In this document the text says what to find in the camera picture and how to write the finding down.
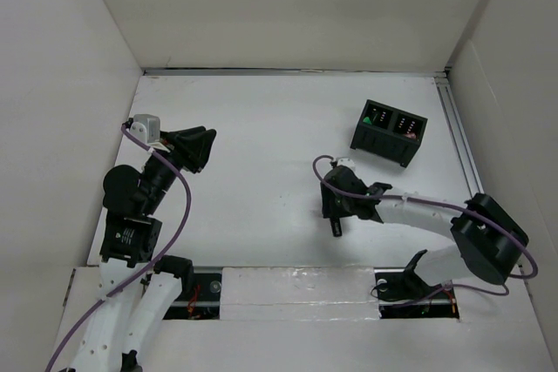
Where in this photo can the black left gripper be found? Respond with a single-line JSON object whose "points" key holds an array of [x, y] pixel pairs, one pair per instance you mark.
{"points": [[190, 146]]}

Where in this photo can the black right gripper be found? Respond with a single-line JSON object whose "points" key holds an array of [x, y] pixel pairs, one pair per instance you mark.
{"points": [[329, 206]]}

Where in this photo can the red cap black highlighter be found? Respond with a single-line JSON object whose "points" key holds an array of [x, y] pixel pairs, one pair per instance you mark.
{"points": [[336, 227]]}

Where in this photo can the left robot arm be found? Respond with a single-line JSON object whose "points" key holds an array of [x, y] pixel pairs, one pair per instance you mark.
{"points": [[137, 283]]}

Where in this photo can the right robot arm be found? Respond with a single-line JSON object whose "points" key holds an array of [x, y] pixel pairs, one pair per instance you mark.
{"points": [[486, 241]]}

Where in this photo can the black two-compartment organizer box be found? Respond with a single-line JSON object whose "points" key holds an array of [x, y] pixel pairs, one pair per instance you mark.
{"points": [[386, 136]]}

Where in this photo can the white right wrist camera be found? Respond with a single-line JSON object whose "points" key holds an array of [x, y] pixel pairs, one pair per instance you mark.
{"points": [[344, 161]]}

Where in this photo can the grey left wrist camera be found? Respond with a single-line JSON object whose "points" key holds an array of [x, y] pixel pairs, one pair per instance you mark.
{"points": [[145, 128]]}

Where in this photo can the aluminium rail back edge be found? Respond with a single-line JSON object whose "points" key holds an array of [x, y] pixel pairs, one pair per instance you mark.
{"points": [[156, 72]]}

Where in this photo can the aluminium rail edge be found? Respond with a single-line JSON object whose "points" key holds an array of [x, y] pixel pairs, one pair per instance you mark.
{"points": [[156, 72], [458, 134]]}

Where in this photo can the aluminium rail right edge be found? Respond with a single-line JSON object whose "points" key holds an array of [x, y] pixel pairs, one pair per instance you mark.
{"points": [[458, 134]]}

